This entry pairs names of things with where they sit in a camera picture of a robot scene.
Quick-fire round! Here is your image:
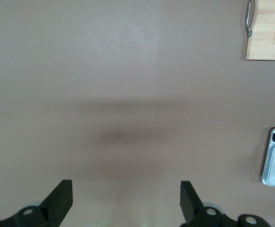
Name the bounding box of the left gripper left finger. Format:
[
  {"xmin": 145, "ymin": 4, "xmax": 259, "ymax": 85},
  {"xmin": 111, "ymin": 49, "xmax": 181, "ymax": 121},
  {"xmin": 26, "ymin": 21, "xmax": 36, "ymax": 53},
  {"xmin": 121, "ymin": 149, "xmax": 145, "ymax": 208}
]
[{"xmin": 0, "ymin": 179, "xmax": 73, "ymax": 227}]

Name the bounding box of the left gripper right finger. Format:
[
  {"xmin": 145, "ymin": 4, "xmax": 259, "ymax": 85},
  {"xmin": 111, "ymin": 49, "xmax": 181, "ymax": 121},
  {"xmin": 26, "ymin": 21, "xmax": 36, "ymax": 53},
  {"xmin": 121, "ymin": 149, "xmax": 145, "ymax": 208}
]
[{"xmin": 180, "ymin": 180, "xmax": 270, "ymax": 227}]

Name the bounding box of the silver digital kitchen scale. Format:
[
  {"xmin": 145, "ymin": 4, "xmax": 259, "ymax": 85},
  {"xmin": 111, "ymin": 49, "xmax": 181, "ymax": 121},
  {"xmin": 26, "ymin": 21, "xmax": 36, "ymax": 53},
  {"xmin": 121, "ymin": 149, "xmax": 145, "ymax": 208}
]
[{"xmin": 261, "ymin": 127, "xmax": 275, "ymax": 187}]

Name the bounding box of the wooden cutting board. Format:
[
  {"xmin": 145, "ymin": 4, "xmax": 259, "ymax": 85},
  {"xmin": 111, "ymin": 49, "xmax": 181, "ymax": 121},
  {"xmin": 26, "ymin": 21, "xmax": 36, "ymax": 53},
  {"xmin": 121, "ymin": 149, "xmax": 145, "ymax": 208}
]
[{"xmin": 245, "ymin": 0, "xmax": 275, "ymax": 61}]

